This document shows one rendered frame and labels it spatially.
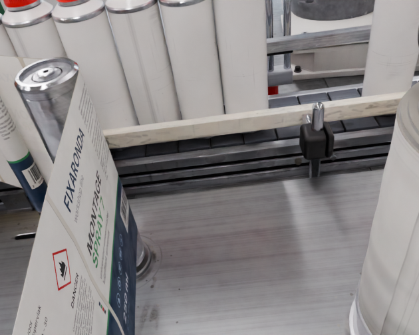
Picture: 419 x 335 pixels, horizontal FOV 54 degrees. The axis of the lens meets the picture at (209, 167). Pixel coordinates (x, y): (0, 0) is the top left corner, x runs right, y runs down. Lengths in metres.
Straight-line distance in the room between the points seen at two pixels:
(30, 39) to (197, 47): 0.16
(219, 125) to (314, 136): 0.11
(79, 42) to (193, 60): 0.11
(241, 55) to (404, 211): 0.27
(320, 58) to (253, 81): 0.24
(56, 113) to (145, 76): 0.20
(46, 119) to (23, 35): 0.20
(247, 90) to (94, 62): 0.16
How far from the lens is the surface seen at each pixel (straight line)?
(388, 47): 0.48
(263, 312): 0.33
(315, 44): 0.51
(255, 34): 0.43
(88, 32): 0.43
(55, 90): 0.25
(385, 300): 0.26
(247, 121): 0.45
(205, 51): 0.43
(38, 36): 0.45
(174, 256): 0.37
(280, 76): 0.56
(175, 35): 0.42
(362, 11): 0.74
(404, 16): 0.46
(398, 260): 0.22
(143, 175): 0.49
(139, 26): 0.42
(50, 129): 0.26
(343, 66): 0.69
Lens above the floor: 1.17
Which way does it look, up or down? 41 degrees down
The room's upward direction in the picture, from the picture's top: 9 degrees counter-clockwise
